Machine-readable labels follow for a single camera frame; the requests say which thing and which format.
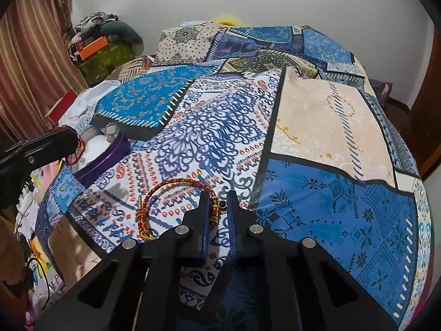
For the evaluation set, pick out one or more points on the dark bag on floor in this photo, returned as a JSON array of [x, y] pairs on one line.
[[382, 89]]

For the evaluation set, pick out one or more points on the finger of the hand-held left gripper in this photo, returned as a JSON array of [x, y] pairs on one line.
[[41, 158], [44, 141]]

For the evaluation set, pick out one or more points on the red box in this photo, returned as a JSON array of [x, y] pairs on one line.
[[62, 105]]

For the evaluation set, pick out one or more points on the patchwork printed blanket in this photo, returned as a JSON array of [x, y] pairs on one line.
[[310, 144]]

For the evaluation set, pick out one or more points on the orange box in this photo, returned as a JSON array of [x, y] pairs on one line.
[[93, 46]]

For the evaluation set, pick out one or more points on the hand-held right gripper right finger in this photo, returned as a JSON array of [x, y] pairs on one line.
[[231, 220]]

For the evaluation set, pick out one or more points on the purple heart-shaped tin box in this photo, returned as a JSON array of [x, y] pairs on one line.
[[103, 163]]

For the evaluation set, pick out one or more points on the white cloth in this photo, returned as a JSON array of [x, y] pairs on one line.
[[86, 96]]

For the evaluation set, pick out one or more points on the pile of plastic bags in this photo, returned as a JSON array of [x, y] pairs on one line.
[[38, 248]]

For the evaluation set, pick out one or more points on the brown wooden door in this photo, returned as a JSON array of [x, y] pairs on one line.
[[427, 110]]

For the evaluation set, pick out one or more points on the green patterned cloth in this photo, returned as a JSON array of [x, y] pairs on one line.
[[110, 62]]

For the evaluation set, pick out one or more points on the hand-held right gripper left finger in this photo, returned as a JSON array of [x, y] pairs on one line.
[[205, 220]]

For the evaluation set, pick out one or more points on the grey green cushion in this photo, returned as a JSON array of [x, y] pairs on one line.
[[129, 36]]

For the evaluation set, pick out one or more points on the striped brown curtain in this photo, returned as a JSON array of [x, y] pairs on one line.
[[31, 58]]

